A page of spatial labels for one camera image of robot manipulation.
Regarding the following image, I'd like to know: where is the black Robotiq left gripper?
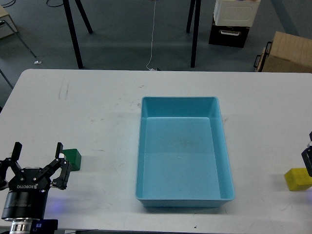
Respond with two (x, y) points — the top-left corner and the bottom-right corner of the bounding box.
(0, 142), (72, 220)

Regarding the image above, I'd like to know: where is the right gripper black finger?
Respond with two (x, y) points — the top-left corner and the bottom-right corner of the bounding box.
(301, 132), (312, 177)

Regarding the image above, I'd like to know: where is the yellow cube block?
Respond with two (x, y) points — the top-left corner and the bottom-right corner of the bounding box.
(284, 168), (312, 191)

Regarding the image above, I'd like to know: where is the green cube block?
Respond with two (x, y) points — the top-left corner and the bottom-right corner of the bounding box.
(62, 149), (82, 171)

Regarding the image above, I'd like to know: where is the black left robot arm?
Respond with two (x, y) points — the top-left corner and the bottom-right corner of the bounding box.
(0, 142), (72, 234)

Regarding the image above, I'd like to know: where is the light blue plastic bin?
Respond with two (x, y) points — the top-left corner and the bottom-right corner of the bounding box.
(136, 97), (235, 208)

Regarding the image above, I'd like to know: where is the wooden desk with metal leg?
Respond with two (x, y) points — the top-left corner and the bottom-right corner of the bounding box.
(0, 5), (37, 58)

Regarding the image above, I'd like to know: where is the black table leg left pair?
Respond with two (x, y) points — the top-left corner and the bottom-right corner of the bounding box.
(62, 0), (94, 69)

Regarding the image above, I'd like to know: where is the black table leg pair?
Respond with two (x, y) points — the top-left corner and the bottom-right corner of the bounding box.
(186, 0), (201, 68)
(62, 0), (94, 69)

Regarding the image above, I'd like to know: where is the black table leg right pair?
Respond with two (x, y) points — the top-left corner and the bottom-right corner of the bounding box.
(186, 0), (201, 68)

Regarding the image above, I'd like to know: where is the wooden cabinet with black handles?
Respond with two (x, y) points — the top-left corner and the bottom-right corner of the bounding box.
(253, 31), (312, 73)

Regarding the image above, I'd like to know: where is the black storage box with handle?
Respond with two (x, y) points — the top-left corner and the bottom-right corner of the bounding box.
(209, 21), (250, 48)

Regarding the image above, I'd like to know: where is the white cable on floor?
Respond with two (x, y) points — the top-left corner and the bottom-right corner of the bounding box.
(145, 0), (156, 72)

